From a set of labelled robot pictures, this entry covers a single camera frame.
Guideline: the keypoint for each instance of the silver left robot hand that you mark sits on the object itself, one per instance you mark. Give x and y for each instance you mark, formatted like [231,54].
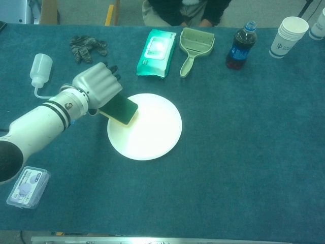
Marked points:
[99,84]

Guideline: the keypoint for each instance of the dark green sponge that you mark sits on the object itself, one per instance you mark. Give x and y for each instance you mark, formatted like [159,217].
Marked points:
[119,109]

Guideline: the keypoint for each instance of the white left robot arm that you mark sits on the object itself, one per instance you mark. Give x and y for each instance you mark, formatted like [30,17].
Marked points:
[38,127]

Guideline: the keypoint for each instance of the white round plate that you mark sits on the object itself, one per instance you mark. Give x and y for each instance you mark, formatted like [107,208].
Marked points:
[152,132]

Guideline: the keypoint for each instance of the grey striped knit glove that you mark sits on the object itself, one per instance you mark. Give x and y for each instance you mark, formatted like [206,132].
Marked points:
[81,45]

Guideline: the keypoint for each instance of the green wet wipes pack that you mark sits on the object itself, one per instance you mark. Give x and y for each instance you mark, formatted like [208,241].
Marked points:
[152,63]

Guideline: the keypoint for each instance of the translucent plastic squeeze bottle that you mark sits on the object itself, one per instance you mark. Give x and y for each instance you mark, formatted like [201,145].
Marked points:
[40,67]

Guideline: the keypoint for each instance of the yellow pole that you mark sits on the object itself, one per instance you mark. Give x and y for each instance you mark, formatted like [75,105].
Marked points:
[109,12]

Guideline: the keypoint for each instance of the brown cardboard box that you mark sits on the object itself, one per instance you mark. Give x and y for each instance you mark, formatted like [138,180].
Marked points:
[49,11]

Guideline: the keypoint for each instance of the pale green plastic dustpan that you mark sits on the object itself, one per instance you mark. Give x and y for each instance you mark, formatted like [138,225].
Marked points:
[188,64]

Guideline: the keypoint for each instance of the seated person dark jacket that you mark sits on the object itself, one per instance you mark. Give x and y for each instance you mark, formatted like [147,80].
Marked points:
[165,10]

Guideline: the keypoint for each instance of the flat black device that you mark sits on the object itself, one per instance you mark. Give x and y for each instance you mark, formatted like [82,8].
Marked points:
[2,26]

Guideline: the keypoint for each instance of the clear plastic box purple label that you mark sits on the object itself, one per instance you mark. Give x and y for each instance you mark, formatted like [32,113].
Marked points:
[26,188]

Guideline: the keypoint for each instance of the cola bottle blue label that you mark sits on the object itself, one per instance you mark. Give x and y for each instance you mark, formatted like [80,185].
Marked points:
[238,53]

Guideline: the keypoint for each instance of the teal table cloth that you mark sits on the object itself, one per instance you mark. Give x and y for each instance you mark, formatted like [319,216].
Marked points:
[241,127]

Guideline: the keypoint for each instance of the white paper cup stack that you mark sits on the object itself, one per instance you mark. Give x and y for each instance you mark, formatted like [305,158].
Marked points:
[318,30]
[284,43]

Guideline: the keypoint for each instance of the black stand leg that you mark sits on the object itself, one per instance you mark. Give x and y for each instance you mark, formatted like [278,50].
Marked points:
[304,8]

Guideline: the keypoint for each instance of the grey metal frame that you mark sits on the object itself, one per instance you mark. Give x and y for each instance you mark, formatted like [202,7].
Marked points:
[29,11]

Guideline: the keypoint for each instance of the aluminium table edge rail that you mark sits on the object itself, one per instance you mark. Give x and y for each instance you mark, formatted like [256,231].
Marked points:
[152,240]

